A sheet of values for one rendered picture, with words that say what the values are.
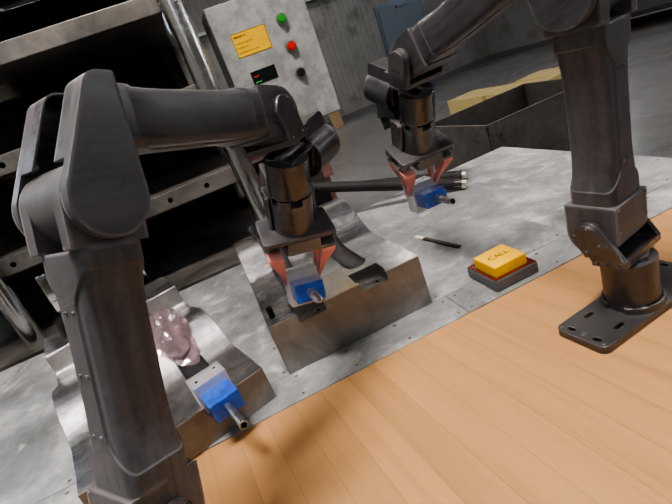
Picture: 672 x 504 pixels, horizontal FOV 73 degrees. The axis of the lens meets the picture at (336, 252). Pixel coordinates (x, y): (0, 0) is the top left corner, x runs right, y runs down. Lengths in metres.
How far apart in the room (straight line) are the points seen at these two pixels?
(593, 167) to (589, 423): 0.28
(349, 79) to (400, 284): 11.06
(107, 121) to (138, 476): 0.27
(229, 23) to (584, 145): 1.15
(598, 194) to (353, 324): 0.38
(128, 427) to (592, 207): 0.53
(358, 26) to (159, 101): 11.63
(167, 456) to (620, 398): 0.44
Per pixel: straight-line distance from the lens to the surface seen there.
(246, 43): 1.52
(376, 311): 0.73
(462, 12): 0.65
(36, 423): 1.06
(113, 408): 0.40
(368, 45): 12.07
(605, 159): 0.59
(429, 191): 0.83
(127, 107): 0.42
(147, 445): 0.42
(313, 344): 0.72
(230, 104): 0.50
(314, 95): 1.54
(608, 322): 0.66
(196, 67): 1.37
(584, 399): 0.57
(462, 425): 0.56
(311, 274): 0.69
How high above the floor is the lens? 1.19
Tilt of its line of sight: 21 degrees down
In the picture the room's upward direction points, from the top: 21 degrees counter-clockwise
